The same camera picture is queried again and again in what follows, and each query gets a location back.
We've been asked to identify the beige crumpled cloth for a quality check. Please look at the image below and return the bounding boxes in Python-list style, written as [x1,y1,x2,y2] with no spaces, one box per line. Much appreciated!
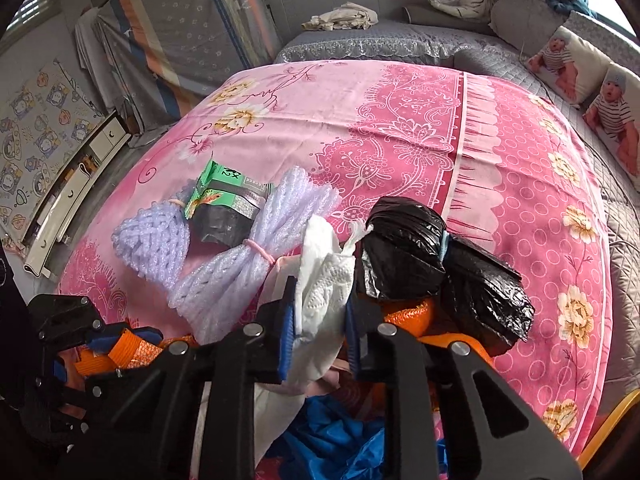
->
[302,2,378,32]

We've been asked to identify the grey bolster cushion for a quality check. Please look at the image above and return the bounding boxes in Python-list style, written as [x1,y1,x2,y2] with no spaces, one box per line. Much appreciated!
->
[404,4,495,36]

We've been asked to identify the grey back cushion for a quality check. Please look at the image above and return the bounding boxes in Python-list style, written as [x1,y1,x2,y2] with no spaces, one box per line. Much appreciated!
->
[489,0,567,56]

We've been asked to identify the white tissue bundle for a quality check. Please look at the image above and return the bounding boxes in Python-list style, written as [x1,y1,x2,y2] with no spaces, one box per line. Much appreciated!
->
[253,216,368,462]

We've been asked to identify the right baby print pillow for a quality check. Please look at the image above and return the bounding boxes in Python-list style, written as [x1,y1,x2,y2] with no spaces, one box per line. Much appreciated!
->
[582,63,640,184]

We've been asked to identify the baby print pillow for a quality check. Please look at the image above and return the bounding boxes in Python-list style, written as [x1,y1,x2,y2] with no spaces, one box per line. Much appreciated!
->
[582,63,640,184]
[524,26,611,107]

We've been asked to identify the black plastic bag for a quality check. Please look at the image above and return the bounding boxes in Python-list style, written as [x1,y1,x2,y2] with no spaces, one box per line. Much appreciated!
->
[356,196,535,356]

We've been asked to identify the cartoon pattern mat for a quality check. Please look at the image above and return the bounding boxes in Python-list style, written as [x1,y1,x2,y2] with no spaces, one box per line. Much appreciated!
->
[1,60,104,244]

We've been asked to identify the leaning patterned mattress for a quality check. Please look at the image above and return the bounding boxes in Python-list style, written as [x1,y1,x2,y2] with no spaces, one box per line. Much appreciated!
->
[74,0,281,130]

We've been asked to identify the orange snack wrapper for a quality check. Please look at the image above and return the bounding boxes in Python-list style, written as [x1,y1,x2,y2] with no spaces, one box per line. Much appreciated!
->
[74,328,200,378]

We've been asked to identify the yellow rim trash bin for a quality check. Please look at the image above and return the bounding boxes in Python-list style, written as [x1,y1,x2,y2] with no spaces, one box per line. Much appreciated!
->
[578,389,639,471]

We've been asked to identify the grey quilted sofa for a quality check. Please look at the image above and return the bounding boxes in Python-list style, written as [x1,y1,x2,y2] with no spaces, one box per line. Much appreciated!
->
[276,12,639,415]

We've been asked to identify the left baby print pillow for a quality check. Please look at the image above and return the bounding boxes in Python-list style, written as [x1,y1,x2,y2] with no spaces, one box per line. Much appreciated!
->
[524,26,611,107]

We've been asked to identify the white drawer cabinet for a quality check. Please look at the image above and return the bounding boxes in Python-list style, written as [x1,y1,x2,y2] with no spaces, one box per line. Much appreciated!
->
[23,112,131,281]

